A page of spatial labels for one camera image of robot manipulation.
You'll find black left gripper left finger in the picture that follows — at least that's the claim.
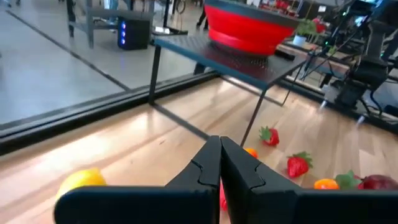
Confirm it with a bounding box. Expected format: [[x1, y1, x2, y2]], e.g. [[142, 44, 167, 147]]
[[54, 135, 222, 224]]

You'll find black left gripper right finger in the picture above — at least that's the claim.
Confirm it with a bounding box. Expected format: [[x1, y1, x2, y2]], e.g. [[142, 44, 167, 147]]
[[221, 136, 398, 224]]

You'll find yellow plastic lemon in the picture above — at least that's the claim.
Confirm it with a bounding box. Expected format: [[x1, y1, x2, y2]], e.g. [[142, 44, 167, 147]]
[[55, 167, 108, 202]]

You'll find red collapsible colander bowl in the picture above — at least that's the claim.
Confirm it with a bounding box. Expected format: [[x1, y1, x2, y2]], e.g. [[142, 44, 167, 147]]
[[203, 0, 300, 57]]

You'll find small orange plastic pear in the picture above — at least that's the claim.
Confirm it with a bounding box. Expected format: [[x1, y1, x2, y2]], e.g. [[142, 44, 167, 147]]
[[243, 147, 259, 160], [313, 178, 340, 191]]

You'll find dark red plastic plum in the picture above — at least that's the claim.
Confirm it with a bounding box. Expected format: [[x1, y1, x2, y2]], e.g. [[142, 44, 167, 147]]
[[356, 174, 398, 192]]

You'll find black perforated metal shelf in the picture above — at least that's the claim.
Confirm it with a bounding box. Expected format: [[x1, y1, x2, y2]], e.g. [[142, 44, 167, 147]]
[[147, 30, 308, 147]]

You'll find small plant white pot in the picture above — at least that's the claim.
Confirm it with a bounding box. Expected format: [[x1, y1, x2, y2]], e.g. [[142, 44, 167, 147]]
[[292, 18, 318, 47]]

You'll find black computer tower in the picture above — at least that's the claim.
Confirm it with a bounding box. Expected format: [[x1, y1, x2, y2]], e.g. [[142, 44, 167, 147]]
[[116, 15, 152, 51]]

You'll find black aluminium table frame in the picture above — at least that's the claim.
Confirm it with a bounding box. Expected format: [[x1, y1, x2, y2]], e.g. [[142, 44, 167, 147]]
[[0, 70, 398, 156]]

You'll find grey metal table frame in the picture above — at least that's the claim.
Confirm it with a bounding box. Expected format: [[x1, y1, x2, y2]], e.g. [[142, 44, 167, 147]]
[[65, 0, 158, 49]]

